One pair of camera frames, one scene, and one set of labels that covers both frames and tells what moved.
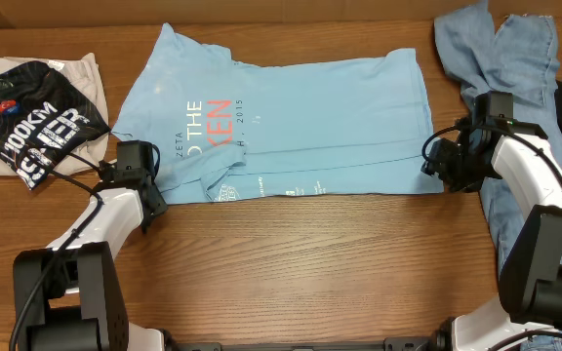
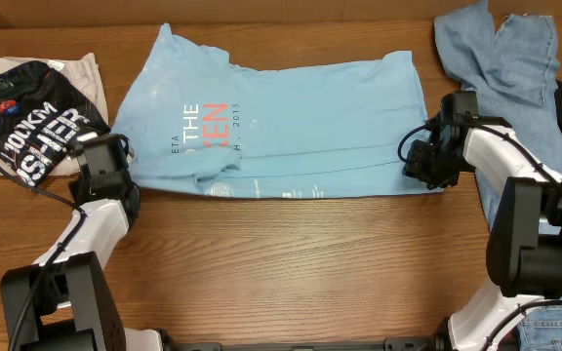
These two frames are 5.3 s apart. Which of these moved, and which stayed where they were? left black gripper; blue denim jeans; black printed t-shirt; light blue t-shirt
Moved: left black gripper
Stayed: light blue t-shirt; black printed t-shirt; blue denim jeans
